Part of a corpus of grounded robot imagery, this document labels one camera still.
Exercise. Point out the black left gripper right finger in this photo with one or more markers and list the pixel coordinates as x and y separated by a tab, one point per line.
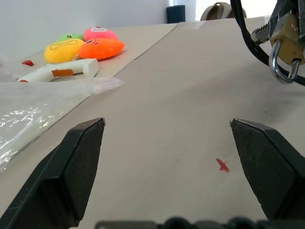
274	171

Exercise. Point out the yellow plush toy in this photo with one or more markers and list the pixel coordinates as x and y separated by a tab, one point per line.
62	51

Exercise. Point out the white and orange glue gun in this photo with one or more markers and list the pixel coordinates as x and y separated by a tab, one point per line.
59	71

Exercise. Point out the red cross mark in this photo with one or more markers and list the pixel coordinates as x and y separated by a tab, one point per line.
222	165

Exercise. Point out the clear plastic bag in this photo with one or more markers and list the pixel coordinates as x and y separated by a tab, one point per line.
35	107

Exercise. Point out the orange plush toy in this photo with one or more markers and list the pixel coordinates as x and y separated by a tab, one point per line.
101	48

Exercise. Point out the brass padlock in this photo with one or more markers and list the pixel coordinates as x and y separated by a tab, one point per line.
287	40

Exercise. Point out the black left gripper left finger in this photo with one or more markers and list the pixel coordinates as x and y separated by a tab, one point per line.
59	181

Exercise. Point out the small red object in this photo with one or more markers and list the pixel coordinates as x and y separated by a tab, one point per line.
27	62

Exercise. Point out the silver key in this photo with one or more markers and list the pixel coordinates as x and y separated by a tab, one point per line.
260	34

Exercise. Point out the green plush toy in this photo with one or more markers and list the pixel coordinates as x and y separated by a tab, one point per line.
69	37

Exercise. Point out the pink plush toy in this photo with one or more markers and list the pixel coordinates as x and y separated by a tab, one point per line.
100	33

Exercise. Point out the dark blue cylinder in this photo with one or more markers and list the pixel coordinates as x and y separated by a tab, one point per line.
175	13

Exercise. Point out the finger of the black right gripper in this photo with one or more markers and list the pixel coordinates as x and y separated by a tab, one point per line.
302	26
280	10

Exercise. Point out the beige backpack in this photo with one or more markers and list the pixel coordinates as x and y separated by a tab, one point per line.
219	12

